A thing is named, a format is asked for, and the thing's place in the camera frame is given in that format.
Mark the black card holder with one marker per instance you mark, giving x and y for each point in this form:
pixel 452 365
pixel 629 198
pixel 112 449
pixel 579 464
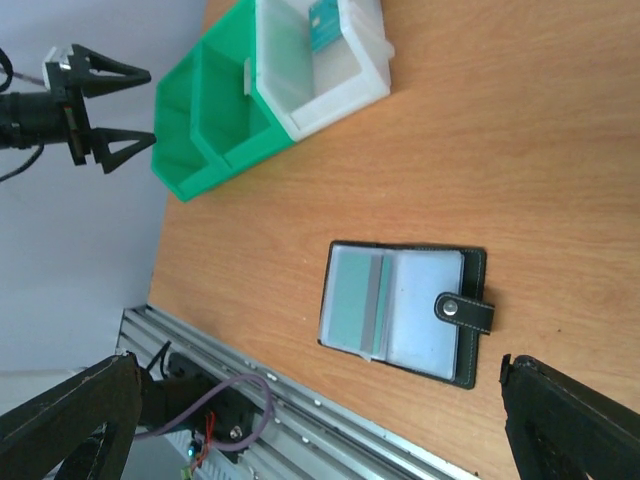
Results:
pixel 435 311

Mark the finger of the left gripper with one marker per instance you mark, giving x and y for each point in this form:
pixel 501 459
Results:
pixel 98 75
pixel 111 148

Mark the teal card in holder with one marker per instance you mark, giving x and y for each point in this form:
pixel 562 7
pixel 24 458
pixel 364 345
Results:
pixel 354 309

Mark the teal credit card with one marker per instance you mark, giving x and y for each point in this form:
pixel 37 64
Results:
pixel 325 25

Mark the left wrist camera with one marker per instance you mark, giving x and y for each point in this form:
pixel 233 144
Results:
pixel 56 61

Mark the clear plastic tray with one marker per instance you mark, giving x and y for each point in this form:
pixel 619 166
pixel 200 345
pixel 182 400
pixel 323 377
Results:
pixel 307 91

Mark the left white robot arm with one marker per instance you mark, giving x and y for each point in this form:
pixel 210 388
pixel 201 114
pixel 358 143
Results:
pixel 58 114

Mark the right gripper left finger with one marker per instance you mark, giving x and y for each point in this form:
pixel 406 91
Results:
pixel 84 425

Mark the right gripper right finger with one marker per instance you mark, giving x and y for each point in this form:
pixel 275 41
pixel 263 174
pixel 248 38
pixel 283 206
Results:
pixel 559 428

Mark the green plastic tray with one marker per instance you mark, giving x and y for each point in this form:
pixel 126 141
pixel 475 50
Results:
pixel 210 121

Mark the aluminium rail frame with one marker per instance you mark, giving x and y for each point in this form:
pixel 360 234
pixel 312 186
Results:
pixel 308 436

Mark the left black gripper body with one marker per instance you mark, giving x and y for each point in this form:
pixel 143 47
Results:
pixel 69 101

